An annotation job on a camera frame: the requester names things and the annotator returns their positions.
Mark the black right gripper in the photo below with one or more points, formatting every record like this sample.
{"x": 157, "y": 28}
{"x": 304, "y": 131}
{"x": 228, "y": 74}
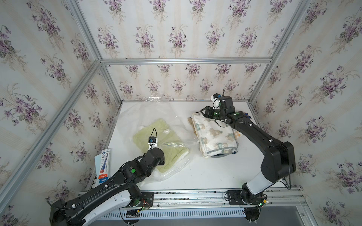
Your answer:
{"x": 208, "y": 112}

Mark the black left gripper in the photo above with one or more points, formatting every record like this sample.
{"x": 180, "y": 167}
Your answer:
{"x": 162, "y": 160}

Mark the light green fleece blanket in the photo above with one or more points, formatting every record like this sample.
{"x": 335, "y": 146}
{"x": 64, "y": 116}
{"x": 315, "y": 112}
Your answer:
{"x": 175, "y": 150}

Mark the clear plastic vacuum bag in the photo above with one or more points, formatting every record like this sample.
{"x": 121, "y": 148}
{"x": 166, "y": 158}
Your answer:
{"x": 143, "y": 114}

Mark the orange checked sunflower blanket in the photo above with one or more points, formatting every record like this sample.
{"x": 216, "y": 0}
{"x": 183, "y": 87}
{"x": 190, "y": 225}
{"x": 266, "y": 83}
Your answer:
{"x": 236, "y": 134}

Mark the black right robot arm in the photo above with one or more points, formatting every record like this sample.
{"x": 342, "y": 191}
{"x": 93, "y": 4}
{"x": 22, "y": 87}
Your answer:
{"x": 279, "y": 157}

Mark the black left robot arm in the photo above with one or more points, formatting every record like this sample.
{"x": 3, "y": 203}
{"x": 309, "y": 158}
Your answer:
{"x": 121, "y": 190}

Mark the white vacuum bag valve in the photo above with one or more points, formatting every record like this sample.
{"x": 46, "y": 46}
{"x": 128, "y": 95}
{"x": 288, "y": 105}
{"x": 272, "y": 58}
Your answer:
{"x": 167, "y": 131}

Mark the white label card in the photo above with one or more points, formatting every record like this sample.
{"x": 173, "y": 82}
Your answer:
{"x": 102, "y": 165}

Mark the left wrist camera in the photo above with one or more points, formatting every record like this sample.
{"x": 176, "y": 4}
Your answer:
{"x": 152, "y": 141}

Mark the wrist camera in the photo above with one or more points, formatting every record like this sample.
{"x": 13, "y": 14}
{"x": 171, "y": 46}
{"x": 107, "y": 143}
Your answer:
{"x": 221, "y": 102}
{"x": 152, "y": 141}

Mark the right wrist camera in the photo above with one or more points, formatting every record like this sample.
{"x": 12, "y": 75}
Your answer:
{"x": 221, "y": 102}

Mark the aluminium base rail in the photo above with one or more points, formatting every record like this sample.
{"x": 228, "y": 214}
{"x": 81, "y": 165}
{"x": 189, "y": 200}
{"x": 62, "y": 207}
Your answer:
{"x": 220, "y": 198}

